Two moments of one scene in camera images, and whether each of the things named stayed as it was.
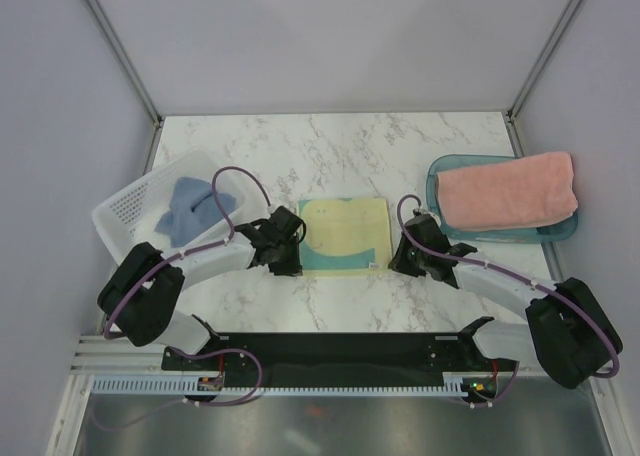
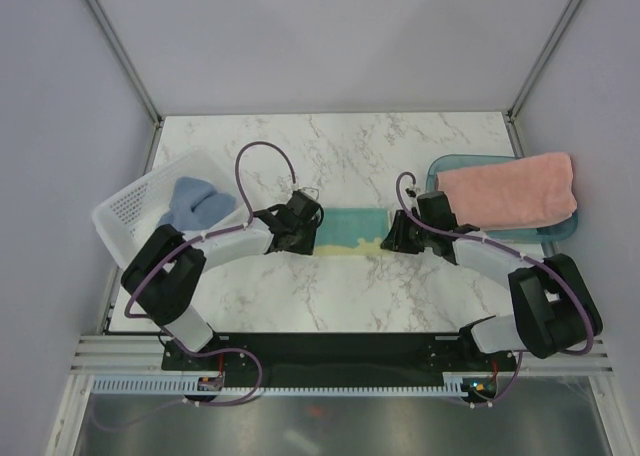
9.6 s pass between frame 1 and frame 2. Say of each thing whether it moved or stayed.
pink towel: stayed
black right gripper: moved
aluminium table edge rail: stayed
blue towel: stayed
